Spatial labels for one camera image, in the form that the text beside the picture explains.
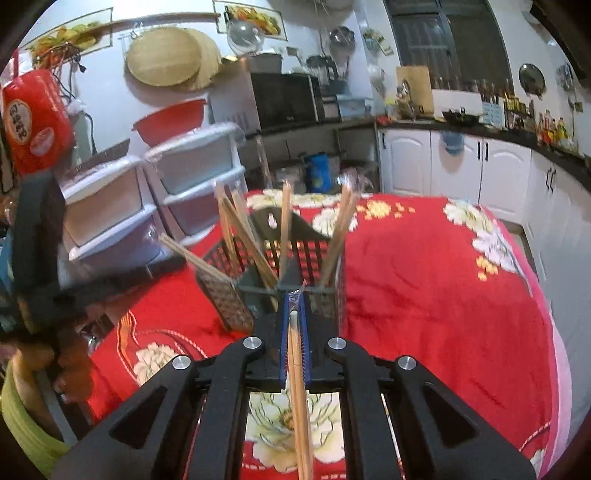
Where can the dark window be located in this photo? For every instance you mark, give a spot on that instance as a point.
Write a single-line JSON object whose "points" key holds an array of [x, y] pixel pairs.
{"points": [[461, 46]]}

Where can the blue plastic canister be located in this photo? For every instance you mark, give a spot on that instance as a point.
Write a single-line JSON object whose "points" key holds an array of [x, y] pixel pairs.
{"points": [[320, 173]]}

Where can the light blue container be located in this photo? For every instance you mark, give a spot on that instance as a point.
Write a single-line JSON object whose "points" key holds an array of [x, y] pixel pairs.
{"points": [[353, 106]]}

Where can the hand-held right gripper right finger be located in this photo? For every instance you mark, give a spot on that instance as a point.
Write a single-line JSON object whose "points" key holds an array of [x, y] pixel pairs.
{"points": [[304, 350]]}

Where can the white storage box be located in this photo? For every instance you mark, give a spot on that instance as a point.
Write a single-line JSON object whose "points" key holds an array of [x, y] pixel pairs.
{"points": [[457, 99]]}

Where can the person's left hand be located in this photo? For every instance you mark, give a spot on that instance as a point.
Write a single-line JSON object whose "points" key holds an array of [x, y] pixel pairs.
{"points": [[74, 364]]}

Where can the food wall poster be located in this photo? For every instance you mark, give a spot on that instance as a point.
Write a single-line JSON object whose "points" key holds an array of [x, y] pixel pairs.
{"points": [[69, 32], [251, 16]]}

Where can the glass pot lid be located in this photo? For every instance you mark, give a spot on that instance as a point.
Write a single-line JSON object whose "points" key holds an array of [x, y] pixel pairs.
{"points": [[244, 37]]}

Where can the row of spice jars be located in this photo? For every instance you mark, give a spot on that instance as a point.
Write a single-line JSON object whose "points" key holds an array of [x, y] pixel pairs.
{"points": [[471, 85]]}

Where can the white kitchen cabinets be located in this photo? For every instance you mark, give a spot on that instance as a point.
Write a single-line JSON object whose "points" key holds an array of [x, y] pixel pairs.
{"points": [[406, 161]]}

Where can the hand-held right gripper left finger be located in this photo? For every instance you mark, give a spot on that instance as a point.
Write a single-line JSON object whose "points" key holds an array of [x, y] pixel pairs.
{"points": [[284, 341]]}

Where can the black range hood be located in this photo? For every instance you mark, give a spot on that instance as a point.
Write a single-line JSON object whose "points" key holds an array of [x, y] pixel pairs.
{"points": [[572, 27]]}

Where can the red shopping bag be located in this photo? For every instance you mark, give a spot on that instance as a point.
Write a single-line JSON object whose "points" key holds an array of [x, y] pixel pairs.
{"points": [[32, 124]]}

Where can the wooden cutting board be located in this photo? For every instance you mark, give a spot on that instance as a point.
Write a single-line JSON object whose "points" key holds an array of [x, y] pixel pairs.
{"points": [[415, 87]]}

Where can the silver microwave oven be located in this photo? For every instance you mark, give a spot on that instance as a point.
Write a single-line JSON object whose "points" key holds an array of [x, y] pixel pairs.
{"points": [[281, 99]]}

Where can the metal shelf table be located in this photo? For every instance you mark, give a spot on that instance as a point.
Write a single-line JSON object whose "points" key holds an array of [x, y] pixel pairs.
{"points": [[355, 131]]}

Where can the steel pot lid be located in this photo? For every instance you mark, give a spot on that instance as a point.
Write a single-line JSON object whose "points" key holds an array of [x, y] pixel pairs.
{"points": [[342, 39]]}

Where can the bare wooden chopstick pair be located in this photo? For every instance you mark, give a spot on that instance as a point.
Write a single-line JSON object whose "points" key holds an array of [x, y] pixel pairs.
{"points": [[194, 258]]}

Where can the black wok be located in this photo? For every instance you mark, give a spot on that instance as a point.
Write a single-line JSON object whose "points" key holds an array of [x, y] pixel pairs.
{"points": [[459, 115]]}

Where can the person's left forearm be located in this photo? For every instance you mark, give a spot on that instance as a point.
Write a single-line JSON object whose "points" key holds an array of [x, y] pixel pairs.
{"points": [[23, 424]]}

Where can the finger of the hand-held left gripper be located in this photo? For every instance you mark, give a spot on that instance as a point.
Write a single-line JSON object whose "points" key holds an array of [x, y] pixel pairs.
{"points": [[138, 279]]}

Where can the dark pot lid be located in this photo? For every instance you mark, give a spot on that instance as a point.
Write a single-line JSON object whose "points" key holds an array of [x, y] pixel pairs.
{"points": [[532, 79]]}

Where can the row of sauce bottles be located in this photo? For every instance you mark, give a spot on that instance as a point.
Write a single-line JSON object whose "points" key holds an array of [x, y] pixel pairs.
{"points": [[554, 129]]}

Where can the black lattice chopstick holder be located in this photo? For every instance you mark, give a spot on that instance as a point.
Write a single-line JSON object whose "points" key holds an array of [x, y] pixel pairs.
{"points": [[221, 300]]}

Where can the red plastic basin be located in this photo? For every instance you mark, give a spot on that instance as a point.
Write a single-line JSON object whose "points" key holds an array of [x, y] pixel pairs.
{"points": [[171, 122]]}

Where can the plastic-wrapped chopstick pair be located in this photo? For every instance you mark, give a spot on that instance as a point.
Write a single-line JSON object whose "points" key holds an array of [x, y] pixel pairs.
{"points": [[298, 415]]}

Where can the black electric kettle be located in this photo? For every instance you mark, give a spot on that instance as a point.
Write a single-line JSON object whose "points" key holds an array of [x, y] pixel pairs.
{"points": [[323, 69]]}

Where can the round bamboo tray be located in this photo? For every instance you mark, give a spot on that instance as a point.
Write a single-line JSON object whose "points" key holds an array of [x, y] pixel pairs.
{"points": [[161, 55], [210, 60]]}

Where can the long wooden rod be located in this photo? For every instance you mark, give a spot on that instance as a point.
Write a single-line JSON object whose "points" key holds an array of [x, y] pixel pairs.
{"points": [[184, 16]]}

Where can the red floral blanket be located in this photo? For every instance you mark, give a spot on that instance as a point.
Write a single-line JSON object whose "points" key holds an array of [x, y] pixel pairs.
{"points": [[415, 300]]}

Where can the bunch of chopsticks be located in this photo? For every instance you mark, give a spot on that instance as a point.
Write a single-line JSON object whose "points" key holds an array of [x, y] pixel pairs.
{"points": [[285, 221]]}

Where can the blue perforated utensil rack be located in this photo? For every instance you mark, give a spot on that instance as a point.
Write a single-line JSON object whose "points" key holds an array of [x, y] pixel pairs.
{"points": [[492, 113]]}

